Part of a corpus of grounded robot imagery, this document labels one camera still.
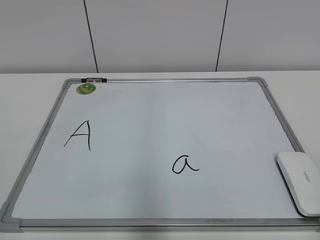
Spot white whiteboard eraser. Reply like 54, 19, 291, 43
276, 152, 320, 217

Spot grey framed whiteboard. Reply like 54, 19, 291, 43
0, 77, 320, 233

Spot round green magnet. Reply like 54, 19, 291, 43
76, 83, 97, 95

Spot black silver hanging clip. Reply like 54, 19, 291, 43
81, 78, 108, 83

